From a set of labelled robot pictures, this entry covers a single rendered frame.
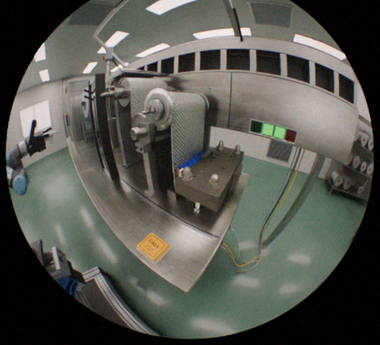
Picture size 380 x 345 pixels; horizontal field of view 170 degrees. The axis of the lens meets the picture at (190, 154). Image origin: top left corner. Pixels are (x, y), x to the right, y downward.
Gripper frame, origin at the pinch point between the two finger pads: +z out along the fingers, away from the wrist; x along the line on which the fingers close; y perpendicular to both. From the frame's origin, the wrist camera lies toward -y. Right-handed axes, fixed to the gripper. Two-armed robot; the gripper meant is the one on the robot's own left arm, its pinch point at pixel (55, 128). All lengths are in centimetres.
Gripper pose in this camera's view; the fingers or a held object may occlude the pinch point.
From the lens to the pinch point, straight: 80.3
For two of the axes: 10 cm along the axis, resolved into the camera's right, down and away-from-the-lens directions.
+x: 9.5, 2.6, -1.7
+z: 2.7, -4.1, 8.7
